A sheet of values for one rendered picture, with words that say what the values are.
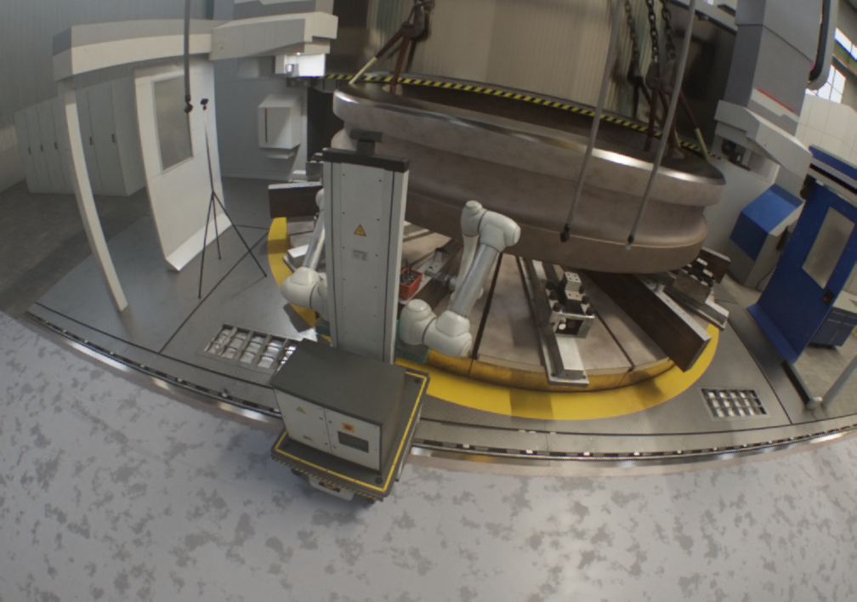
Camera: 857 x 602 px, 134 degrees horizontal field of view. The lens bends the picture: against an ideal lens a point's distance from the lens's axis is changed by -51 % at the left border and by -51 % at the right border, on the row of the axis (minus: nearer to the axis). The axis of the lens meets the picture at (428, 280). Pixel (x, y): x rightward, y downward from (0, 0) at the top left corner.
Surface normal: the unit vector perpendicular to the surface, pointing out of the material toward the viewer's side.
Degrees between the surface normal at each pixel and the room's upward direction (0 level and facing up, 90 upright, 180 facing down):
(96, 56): 90
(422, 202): 90
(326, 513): 0
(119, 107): 90
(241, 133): 90
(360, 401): 0
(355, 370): 0
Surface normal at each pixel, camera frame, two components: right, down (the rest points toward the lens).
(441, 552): 0.11, -0.82
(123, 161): 0.99, 0.14
